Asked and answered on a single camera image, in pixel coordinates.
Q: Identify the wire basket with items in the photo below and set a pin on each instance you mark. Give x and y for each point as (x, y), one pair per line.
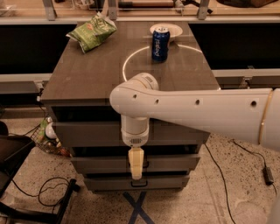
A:
(46, 139)

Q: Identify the white bowl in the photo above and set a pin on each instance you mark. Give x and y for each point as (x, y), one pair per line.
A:
(174, 29)

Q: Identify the grey drawer cabinet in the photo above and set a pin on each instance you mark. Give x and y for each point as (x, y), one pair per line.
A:
(79, 88)

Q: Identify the green chip bag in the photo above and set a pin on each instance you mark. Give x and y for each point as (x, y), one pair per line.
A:
(93, 33)

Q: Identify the blue pepsi can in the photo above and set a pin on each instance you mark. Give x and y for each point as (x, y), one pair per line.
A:
(160, 41)

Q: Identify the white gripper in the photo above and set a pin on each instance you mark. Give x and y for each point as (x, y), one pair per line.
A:
(135, 139)

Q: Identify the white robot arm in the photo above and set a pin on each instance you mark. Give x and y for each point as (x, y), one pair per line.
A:
(251, 115)

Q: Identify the grey drawer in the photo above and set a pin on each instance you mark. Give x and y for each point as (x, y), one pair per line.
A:
(152, 163)
(127, 183)
(93, 134)

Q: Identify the grey top drawer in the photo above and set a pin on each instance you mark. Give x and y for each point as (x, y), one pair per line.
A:
(93, 134)

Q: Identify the grey bottom drawer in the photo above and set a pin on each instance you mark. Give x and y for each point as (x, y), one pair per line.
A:
(127, 183)

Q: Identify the grey middle drawer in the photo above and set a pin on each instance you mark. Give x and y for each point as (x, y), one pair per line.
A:
(152, 163)

